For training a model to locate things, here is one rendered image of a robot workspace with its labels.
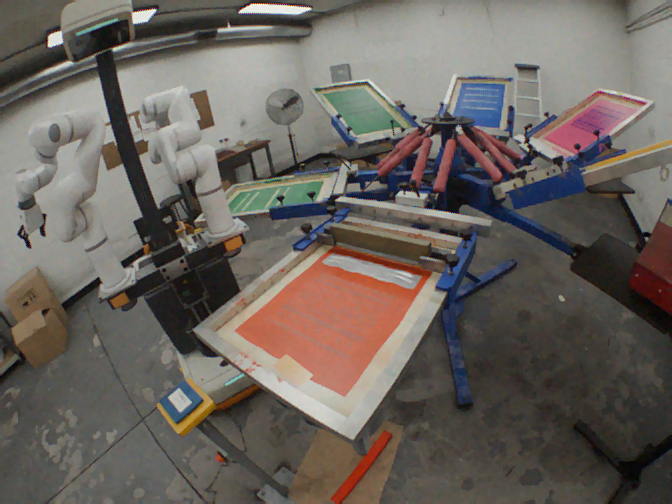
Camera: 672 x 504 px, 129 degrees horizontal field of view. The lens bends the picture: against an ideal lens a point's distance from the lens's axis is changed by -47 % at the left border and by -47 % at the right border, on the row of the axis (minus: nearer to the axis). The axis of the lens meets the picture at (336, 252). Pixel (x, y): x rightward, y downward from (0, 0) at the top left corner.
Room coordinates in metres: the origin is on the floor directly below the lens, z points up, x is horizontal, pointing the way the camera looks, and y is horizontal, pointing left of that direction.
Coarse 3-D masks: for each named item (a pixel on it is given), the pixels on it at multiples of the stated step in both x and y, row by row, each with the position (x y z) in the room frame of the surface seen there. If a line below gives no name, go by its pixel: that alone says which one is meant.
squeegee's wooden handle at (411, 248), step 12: (336, 228) 0.97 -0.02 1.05; (348, 228) 0.94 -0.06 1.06; (360, 228) 0.92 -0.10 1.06; (336, 240) 0.97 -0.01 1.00; (348, 240) 0.94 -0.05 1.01; (360, 240) 0.90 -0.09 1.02; (372, 240) 0.87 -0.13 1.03; (384, 240) 0.84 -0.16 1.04; (396, 240) 0.81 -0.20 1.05; (408, 240) 0.79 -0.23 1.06; (420, 240) 0.77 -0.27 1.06; (384, 252) 0.84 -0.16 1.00; (396, 252) 0.81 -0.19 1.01; (408, 252) 0.78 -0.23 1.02; (420, 252) 0.75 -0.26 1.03
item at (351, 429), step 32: (352, 224) 1.12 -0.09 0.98; (384, 224) 1.05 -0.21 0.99; (288, 256) 0.94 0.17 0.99; (256, 288) 0.78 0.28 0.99; (224, 320) 0.67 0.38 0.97; (416, 320) 0.51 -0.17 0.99; (224, 352) 0.51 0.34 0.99; (416, 352) 0.43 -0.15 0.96; (288, 384) 0.39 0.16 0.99; (384, 384) 0.35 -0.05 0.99; (320, 416) 0.30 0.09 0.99; (352, 416) 0.28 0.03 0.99
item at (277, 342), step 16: (352, 256) 0.92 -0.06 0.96; (368, 256) 0.90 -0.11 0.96; (304, 272) 0.87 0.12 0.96; (336, 272) 0.83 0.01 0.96; (352, 272) 0.82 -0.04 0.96; (288, 288) 0.79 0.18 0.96; (272, 304) 0.72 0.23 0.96; (256, 320) 0.66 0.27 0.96; (256, 336) 0.59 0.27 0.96; (272, 336) 0.58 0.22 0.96; (288, 336) 0.57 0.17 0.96; (272, 352) 0.52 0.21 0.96
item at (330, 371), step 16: (416, 272) 0.75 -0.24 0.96; (432, 272) 0.73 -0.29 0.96; (384, 288) 0.70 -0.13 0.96; (400, 288) 0.69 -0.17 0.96; (416, 288) 0.67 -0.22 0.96; (400, 304) 0.62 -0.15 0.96; (384, 320) 0.57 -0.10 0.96; (400, 320) 0.56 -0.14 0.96; (368, 336) 0.52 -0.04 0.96; (384, 336) 0.51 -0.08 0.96; (288, 352) 0.52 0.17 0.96; (304, 352) 0.51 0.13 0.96; (320, 352) 0.50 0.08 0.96; (368, 352) 0.47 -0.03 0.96; (320, 368) 0.45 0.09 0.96; (336, 368) 0.44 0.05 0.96; (352, 368) 0.43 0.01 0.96; (320, 384) 0.40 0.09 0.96; (336, 384) 0.39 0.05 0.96; (352, 384) 0.39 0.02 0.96
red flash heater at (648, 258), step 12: (660, 228) 0.47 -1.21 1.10; (648, 240) 0.44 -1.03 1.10; (660, 240) 0.41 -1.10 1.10; (648, 252) 0.39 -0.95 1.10; (660, 252) 0.37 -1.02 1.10; (636, 264) 0.37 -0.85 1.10; (648, 264) 0.34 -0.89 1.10; (660, 264) 0.32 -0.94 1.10; (636, 276) 0.35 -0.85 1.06; (648, 276) 0.32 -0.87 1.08; (660, 276) 0.28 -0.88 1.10; (636, 288) 0.34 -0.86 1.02; (648, 288) 0.30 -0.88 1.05; (660, 288) 0.27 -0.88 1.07; (660, 300) 0.25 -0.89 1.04
